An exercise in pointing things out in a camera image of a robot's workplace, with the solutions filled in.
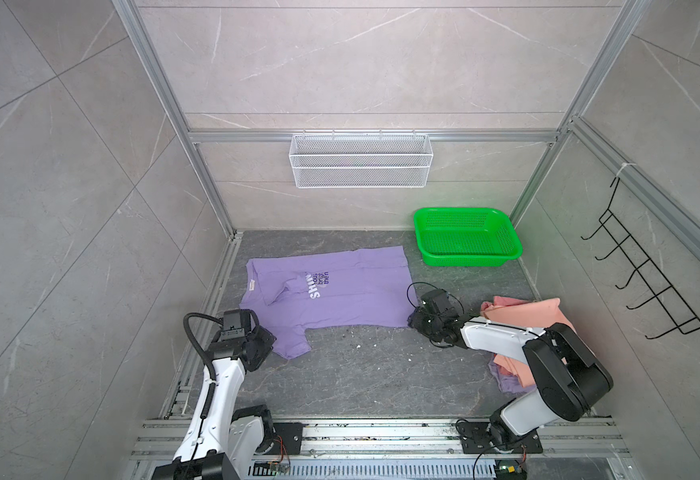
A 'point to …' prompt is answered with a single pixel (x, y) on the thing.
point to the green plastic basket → (465, 237)
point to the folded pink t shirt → (537, 314)
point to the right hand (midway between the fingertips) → (412, 319)
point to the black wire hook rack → (686, 320)
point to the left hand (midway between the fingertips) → (269, 334)
